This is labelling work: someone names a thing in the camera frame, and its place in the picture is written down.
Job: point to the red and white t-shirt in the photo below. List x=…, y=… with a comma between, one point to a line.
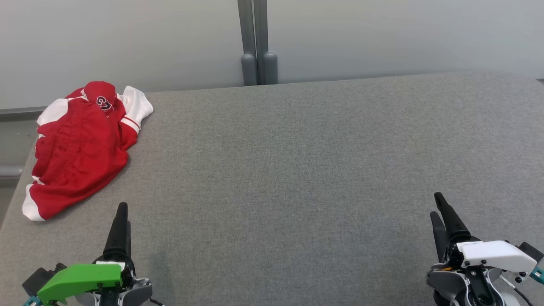
x=137, y=106

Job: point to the teal right camera connector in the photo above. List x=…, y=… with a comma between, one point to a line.
x=537, y=273

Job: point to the grey partition post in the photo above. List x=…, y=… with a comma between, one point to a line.
x=267, y=42
x=247, y=42

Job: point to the teal left camera connector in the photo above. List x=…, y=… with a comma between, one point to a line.
x=32, y=301

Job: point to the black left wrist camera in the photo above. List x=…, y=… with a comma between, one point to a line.
x=40, y=278

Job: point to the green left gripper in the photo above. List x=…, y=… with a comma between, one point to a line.
x=80, y=278

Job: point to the grey round pipe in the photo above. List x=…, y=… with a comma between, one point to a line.
x=10, y=171

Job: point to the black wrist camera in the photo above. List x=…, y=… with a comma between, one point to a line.
x=40, y=278
x=531, y=251

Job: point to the grey wall rail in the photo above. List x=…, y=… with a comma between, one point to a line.
x=17, y=111

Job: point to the red shorts with white stripe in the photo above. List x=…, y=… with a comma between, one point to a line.
x=76, y=170

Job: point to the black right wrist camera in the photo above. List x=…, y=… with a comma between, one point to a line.
x=531, y=251

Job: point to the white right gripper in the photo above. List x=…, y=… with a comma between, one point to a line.
x=497, y=254

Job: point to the teal camera connector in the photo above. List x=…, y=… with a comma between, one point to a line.
x=32, y=301
x=537, y=273

